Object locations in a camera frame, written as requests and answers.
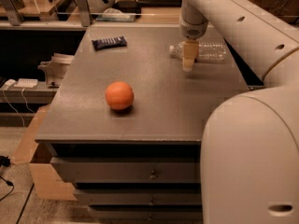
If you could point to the white power strip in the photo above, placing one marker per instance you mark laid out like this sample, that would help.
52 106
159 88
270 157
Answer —
26 83

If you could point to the clear plastic water bottle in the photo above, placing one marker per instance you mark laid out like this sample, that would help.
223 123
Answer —
208 52

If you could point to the white plastic bracket part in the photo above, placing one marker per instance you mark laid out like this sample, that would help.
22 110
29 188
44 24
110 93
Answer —
55 69

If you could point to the cardboard box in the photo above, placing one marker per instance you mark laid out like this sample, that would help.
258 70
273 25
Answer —
48 184

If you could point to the grey drawer cabinet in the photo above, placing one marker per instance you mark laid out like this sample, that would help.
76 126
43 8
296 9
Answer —
142 162

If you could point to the orange ball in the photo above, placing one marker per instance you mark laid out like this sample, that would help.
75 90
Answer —
119 95

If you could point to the black pouch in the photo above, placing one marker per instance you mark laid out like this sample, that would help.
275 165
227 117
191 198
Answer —
128 6

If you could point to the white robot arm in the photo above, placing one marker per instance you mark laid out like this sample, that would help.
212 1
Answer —
249 163

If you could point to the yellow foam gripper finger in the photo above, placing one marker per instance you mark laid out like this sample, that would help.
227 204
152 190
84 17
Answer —
189 53

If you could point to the black keyboard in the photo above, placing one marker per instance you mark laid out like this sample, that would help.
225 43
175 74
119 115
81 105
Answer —
160 3

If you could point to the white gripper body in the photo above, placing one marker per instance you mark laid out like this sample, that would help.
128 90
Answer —
193 32

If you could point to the clear plastic lid container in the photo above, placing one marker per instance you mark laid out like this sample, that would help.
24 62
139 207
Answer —
113 14

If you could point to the dark blue snack bar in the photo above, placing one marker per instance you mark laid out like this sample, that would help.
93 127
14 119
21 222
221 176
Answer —
108 43

